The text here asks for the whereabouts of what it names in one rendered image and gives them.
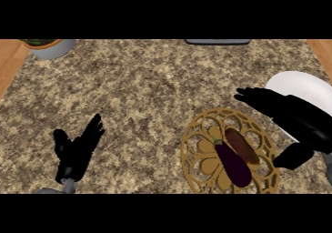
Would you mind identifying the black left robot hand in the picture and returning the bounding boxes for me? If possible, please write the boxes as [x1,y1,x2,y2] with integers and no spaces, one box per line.
[54,113,107,186]

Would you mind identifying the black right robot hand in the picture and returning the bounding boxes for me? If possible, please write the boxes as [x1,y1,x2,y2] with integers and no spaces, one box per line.
[234,86,332,171]

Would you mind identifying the gold openwork round placemat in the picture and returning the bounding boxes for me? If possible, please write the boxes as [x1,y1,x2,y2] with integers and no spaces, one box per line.
[179,107,281,195]

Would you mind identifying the purple eggplant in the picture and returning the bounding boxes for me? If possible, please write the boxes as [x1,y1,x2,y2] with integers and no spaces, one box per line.
[212,137,254,188]

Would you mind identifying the dark grey appliance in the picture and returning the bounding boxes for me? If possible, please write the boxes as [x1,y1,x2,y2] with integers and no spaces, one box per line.
[185,38,251,46]

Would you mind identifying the grey plant pot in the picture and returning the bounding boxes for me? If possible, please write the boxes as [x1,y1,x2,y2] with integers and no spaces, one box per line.
[20,38,79,61]

